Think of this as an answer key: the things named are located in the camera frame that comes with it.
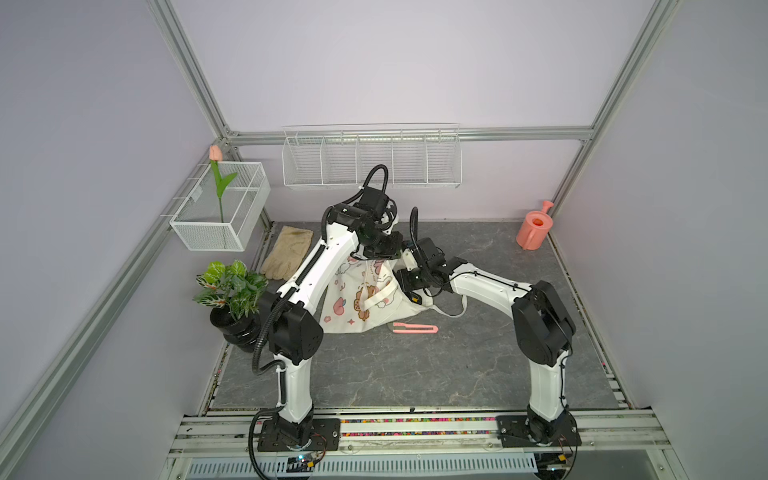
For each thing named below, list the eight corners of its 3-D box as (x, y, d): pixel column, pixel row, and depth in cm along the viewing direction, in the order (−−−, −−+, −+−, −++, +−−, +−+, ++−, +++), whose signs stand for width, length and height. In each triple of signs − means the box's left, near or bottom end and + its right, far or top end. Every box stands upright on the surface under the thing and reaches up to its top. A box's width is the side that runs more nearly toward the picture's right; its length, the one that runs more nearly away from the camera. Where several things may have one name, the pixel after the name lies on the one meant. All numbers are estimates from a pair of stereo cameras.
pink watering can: (513, 252, 114) (523, 231, 105) (519, 217, 126) (529, 196, 117) (538, 258, 112) (551, 238, 103) (542, 222, 124) (553, 201, 115)
